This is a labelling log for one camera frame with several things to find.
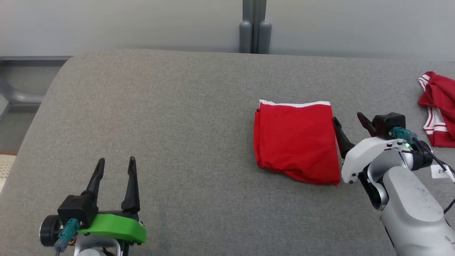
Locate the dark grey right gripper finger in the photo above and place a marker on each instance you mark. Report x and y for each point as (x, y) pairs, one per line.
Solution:
(367, 123)
(343, 140)

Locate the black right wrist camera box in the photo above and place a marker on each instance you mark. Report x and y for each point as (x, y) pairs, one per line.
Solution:
(389, 121)

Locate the grey double partition post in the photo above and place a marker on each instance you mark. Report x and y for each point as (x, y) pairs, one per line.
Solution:
(255, 35)

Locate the red number 23 basketball jersey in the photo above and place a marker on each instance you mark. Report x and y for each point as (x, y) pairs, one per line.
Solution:
(442, 106)

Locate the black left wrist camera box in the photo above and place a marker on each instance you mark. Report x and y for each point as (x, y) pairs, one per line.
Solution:
(76, 209)

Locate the grey partition frame with rail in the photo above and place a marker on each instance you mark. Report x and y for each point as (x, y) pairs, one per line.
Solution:
(21, 96)

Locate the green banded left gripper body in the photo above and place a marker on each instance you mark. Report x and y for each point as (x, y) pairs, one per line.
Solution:
(117, 227)

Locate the red shorts with white trim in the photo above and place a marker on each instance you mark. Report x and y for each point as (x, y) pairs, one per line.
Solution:
(295, 142)

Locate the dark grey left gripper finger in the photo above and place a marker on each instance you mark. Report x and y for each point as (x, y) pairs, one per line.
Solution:
(131, 192)
(96, 181)

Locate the white perforated laundry basket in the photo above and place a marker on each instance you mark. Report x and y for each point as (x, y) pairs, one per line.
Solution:
(5, 170)

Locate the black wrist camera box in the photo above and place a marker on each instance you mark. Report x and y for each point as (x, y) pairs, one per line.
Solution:
(76, 209)
(389, 121)

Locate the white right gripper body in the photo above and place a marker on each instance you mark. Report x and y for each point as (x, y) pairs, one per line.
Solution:
(366, 153)

